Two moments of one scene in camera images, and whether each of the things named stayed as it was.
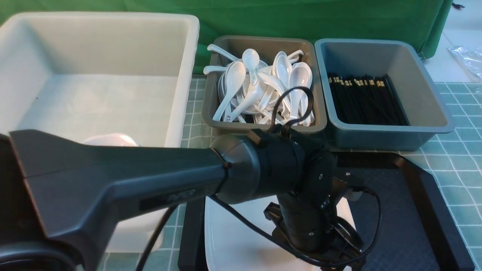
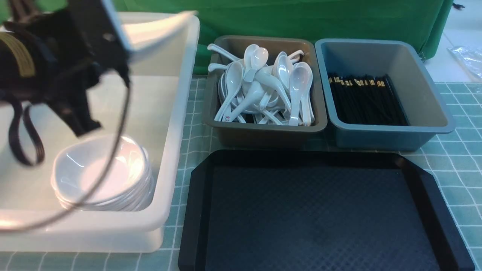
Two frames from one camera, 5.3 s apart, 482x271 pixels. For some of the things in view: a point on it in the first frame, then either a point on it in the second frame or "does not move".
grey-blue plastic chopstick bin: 380,95 does not move
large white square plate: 239,237 → 162,36
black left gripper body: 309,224 → 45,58
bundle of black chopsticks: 366,100 does not move
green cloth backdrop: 421,21 does not move
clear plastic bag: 471,58 does not move
